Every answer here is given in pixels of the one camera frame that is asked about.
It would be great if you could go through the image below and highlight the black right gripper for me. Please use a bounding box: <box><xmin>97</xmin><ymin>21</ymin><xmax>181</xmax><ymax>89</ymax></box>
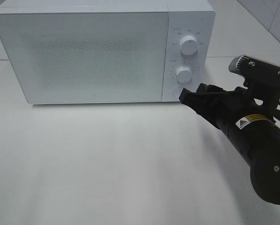
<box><xmin>179</xmin><ymin>83</ymin><xmax>255</xmax><ymax>131</ymax></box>

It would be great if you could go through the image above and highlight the round door release button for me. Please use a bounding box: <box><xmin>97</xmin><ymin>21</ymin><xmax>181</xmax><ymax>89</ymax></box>
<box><xmin>173</xmin><ymin>87</ymin><xmax>183</xmax><ymax>100</ymax></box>

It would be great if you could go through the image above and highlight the white microwave door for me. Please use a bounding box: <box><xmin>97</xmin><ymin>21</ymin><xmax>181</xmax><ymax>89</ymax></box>
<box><xmin>0</xmin><ymin>12</ymin><xmax>168</xmax><ymax>104</ymax></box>

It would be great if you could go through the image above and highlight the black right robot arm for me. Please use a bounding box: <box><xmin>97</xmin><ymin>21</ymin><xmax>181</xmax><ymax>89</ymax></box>
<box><xmin>179</xmin><ymin>83</ymin><xmax>280</xmax><ymax>205</ymax></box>

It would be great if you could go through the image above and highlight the lower white timer knob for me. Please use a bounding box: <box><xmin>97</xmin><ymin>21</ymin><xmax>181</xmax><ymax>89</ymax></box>
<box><xmin>176</xmin><ymin>66</ymin><xmax>193</xmax><ymax>83</ymax></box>

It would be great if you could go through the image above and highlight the upper white power knob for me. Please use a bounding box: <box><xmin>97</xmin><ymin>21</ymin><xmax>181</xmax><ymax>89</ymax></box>
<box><xmin>179</xmin><ymin>35</ymin><xmax>199</xmax><ymax>56</ymax></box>

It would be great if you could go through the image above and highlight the white microwave oven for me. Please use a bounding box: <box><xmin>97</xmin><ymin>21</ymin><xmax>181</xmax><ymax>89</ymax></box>
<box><xmin>0</xmin><ymin>0</ymin><xmax>215</xmax><ymax>104</ymax></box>

